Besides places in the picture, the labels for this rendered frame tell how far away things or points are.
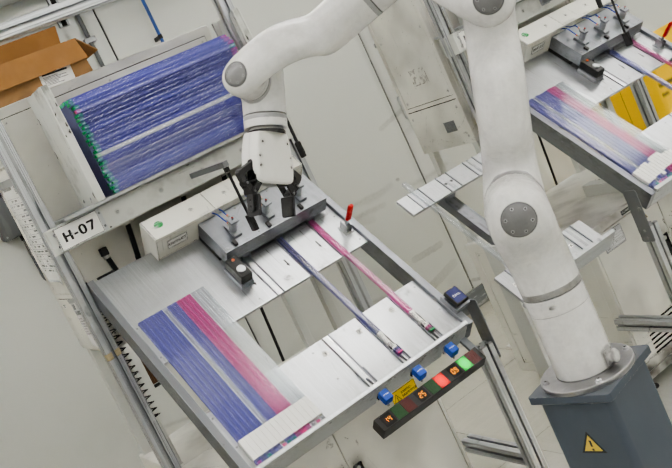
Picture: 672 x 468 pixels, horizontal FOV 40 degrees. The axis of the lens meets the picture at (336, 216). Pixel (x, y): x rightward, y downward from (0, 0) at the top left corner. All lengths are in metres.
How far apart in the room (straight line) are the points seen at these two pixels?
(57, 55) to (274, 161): 1.23
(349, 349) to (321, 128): 2.28
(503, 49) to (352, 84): 2.87
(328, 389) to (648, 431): 0.75
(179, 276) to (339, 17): 0.99
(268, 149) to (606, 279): 1.66
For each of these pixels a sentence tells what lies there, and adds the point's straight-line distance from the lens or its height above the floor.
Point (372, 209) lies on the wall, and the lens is 4.52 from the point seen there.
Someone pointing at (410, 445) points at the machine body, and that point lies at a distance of 2.66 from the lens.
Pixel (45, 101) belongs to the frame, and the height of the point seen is 1.67.
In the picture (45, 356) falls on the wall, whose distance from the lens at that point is 3.92.
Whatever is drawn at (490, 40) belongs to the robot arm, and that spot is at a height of 1.37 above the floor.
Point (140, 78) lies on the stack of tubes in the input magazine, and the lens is 2.50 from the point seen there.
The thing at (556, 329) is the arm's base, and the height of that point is 0.82.
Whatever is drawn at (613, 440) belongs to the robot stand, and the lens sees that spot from 1.85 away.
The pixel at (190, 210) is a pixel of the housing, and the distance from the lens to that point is 2.49.
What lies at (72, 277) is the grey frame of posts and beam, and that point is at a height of 1.24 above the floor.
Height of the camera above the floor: 1.45
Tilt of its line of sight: 9 degrees down
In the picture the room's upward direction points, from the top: 25 degrees counter-clockwise
